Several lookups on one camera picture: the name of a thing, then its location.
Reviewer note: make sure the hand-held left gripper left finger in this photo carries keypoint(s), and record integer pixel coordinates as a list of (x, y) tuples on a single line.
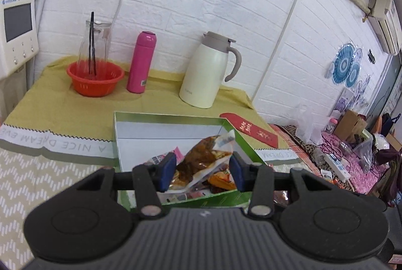
[(166, 171)]

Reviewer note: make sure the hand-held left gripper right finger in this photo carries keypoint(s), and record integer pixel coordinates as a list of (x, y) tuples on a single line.
[(237, 172)]

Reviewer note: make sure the pink label snack packet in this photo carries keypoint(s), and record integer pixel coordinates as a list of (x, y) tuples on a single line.
[(157, 160)]

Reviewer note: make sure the orange snack packet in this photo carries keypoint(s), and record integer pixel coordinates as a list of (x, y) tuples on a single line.
[(219, 179)]

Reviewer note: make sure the clear packet of brown snack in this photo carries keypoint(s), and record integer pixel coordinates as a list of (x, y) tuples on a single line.
[(201, 157)]

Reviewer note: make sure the green cardboard box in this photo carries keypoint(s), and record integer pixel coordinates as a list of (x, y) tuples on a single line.
[(147, 132)]

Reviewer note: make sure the dark red snack packet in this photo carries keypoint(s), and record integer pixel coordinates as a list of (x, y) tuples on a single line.
[(281, 197)]

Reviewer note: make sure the red envelope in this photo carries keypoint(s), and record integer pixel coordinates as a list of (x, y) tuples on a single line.
[(251, 128)]

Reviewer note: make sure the leopard print blanket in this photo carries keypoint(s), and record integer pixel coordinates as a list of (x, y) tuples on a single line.
[(295, 138)]

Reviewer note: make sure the clear plastic bag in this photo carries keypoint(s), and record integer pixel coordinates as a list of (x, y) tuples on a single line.
[(366, 150), (309, 128)]

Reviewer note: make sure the white power strip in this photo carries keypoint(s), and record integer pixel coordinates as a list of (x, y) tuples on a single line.
[(337, 166)]

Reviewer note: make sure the cream thermal jug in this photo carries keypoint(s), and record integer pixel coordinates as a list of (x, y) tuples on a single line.
[(204, 75)]

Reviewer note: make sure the jar with pink lid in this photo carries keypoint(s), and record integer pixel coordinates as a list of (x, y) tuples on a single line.
[(332, 125)]

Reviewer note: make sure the pink thermos bottle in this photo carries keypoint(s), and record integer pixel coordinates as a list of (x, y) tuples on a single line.
[(141, 62)]

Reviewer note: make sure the red colander basket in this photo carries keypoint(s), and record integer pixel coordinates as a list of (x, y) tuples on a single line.
[(94, 81)]

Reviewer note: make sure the yellow cloth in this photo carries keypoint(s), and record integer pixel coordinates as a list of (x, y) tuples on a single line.
[(62, 113)]

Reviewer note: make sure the brown cardboard box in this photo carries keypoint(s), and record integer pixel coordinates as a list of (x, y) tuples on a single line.
[(348, 124)]

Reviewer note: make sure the pink patterned cloth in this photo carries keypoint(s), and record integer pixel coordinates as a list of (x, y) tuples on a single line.
[(361, 172)]

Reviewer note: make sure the chevron patterned tablecloth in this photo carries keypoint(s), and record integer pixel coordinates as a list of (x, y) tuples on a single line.
[(31, 179)]

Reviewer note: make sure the glass carafe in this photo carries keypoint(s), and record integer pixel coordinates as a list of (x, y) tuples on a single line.
[(102, 44)]

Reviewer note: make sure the black straw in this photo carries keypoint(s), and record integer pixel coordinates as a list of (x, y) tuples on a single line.
[(90, 47), (92, 37)]

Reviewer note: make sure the maroon cloth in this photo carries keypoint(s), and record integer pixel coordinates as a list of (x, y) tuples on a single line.
[(389, 169)]

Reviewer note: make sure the dark bag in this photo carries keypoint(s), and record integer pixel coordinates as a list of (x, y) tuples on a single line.
[(391, 122)]

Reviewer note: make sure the white water purifier with screen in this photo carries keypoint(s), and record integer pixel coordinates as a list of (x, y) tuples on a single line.
[(18, 47)]

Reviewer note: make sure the white air conditioner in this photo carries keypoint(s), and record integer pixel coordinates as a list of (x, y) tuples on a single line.
[(386, 15)]

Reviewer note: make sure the small wall pictures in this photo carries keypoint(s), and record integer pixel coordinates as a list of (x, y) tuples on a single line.
[(351, 97)]

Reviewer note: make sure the white wall conduit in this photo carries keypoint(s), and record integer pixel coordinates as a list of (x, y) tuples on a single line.
[(281, 31)]

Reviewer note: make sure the blue mandala wall decoration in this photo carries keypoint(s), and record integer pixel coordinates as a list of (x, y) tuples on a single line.
[(344, 64)]

